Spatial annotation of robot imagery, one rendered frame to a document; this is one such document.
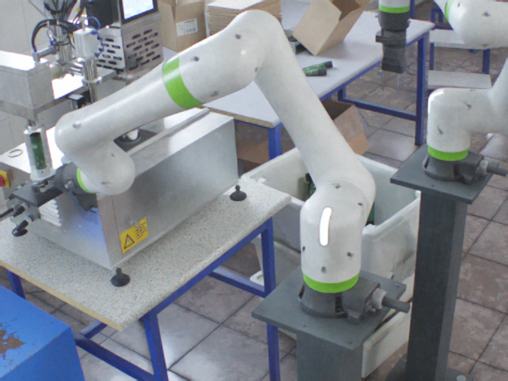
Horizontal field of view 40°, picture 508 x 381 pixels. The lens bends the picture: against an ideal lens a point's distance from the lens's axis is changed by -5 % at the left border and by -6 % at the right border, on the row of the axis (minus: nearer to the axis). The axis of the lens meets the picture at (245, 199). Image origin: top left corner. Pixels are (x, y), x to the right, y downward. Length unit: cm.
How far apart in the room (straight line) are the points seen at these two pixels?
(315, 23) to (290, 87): 200
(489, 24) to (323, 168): 52
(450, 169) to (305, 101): 68
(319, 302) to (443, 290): 82
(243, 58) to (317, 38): 219
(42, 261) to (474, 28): 139
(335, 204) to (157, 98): 42
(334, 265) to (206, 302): 169
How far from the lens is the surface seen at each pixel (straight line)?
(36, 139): 194
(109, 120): 158
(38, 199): 197
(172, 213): 217
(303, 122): 159
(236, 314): 310
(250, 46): 143
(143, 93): 151
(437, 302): 239
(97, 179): 170
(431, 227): 225
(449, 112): 206
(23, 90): 205
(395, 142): 446
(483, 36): 175
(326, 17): 352
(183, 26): 379
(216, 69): 140
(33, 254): 228
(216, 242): 218
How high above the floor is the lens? 194
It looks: 30 degrees down
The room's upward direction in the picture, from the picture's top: 4 degrees counter-clockwise
